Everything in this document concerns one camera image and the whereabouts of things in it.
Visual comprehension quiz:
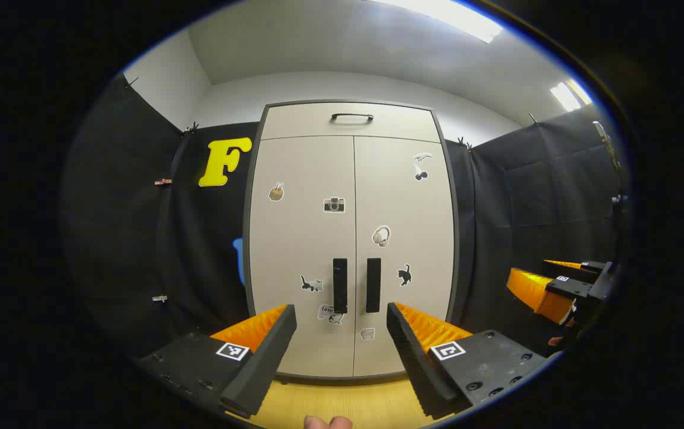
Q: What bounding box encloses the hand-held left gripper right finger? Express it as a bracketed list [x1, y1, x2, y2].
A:
[386, 301, 551, 420]

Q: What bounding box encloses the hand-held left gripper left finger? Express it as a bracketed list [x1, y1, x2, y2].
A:
[138, 304, 298, 419]

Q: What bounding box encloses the white double-door shoe cabinet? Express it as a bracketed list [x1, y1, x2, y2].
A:
[243, 99, 462, 382]

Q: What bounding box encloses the white cabinet door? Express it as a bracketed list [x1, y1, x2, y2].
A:
[353, 136, 456, 377]
[249, 136, 356, 377]

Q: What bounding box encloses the small ceiling light panel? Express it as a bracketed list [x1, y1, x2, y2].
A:
[551, 79, 593, 112]

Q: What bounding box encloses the black backdrop cloth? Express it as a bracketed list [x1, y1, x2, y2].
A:
[59, 74, 632, 358]

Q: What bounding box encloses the long ceiling light panel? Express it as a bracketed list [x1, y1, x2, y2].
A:
[372, 0, 503, 43]

